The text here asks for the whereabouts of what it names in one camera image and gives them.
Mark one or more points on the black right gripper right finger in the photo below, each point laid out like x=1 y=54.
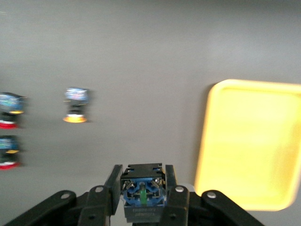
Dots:
x=176 y=204

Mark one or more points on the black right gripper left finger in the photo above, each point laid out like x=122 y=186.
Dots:
x=114 y=193

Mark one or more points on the yellow push button blue block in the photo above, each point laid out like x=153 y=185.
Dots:
x=142 y=188
x=76 y=101

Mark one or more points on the yellow plastic tray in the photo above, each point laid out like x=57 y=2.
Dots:
x=251 y=146

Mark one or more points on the red push button blue block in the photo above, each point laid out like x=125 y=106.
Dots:
x=8 y=150
x=10 y=106

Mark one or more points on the dark grey table mat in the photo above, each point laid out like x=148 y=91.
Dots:
x=141 y=70

